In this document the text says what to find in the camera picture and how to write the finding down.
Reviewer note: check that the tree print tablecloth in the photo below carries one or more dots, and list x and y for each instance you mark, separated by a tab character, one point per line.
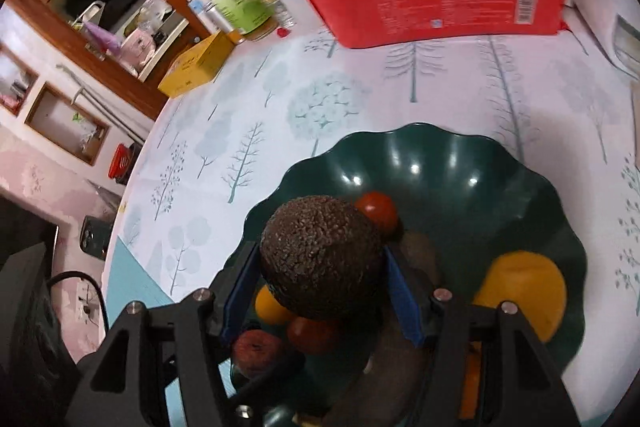
555	103

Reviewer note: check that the yellow tissue box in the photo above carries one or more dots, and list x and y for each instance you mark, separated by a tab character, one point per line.
635	104

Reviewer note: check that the small yellow kumquat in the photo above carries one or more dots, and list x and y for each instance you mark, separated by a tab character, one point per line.
269	310

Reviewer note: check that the small metal can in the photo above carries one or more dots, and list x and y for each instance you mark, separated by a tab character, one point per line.
214	21

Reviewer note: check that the white blue carton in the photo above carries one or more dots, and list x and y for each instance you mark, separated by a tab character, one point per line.
199	9

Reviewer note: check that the yellow flat box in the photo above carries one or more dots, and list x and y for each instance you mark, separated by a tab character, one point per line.
196	66

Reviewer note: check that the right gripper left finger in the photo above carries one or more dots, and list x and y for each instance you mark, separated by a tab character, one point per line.
124	383

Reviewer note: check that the overripe dark banana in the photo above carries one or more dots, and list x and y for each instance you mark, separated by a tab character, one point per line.
392	324

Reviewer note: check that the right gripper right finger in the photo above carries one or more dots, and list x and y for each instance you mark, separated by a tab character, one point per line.
487	366

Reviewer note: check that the pink appliance on counter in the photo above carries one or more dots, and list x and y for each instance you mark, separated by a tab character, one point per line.
137	49

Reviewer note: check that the dark green scalloped plate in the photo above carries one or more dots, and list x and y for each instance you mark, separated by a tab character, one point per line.
472	199

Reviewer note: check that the red cherry tomato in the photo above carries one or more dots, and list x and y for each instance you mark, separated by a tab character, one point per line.
380	209
309	336

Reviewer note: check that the orange tangerine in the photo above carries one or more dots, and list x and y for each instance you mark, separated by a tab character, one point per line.
471	382

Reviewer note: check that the red lidded trash bin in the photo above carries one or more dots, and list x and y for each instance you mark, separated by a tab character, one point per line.
122	163

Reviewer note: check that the dark avocado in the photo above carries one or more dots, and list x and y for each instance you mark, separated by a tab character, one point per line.
321	257

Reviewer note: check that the large yellow orange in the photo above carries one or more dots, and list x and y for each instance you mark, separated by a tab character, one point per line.
533	282

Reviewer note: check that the small glass jar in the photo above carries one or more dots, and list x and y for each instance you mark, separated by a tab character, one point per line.
280	13

